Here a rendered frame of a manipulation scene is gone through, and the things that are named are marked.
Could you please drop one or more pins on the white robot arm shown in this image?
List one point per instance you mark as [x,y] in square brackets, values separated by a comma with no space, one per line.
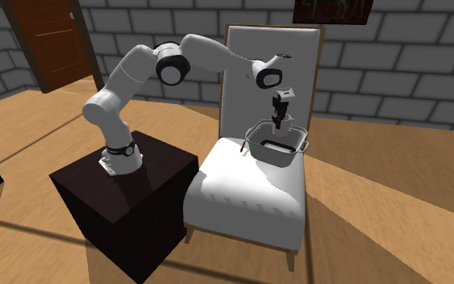
[140,70]

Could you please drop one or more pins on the black framed tablet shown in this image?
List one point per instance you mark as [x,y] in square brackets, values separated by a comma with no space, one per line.
[275,145]

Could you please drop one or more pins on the white upholstered chair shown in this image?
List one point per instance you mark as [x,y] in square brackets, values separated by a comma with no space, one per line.
[246,188]

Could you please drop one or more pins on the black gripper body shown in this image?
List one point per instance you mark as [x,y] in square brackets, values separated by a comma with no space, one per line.
[279,104]

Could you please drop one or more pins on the dark wall picture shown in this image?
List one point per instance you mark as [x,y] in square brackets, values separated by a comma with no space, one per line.
[330,11]

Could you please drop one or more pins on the brown wooden door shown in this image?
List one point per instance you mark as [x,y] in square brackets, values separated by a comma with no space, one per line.
[51,39]

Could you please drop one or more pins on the brown pen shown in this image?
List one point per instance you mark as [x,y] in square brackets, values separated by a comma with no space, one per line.
[242,147]

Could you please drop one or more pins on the white cup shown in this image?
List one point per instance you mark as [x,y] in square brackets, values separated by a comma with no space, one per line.
[287,124]

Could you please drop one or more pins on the grey metal basin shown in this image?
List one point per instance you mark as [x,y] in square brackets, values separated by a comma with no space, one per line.
[277,155]

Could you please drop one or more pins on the dark robot stand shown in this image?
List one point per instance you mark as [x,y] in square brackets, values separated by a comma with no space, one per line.
[124,196]

